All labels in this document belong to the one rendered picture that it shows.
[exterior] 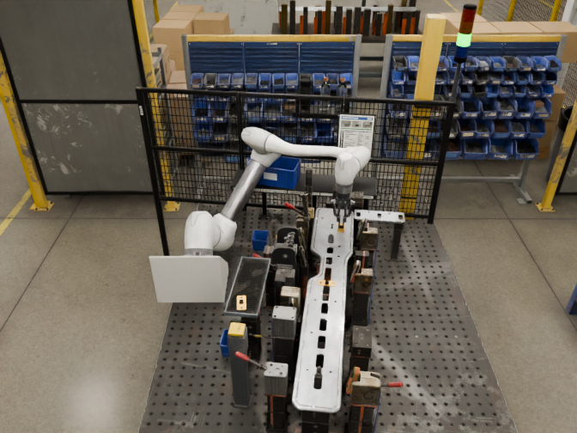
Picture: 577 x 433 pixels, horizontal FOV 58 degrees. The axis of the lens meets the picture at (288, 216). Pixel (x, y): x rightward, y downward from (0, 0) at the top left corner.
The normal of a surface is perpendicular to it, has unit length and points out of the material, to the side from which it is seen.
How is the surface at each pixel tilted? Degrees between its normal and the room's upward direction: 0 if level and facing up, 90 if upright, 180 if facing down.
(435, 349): 0
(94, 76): 92
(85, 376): 0
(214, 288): 90
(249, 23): 90
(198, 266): 90
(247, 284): 0
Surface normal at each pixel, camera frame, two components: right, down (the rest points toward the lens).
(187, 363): 0.00, -0.82
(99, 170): 0.03, 0.63
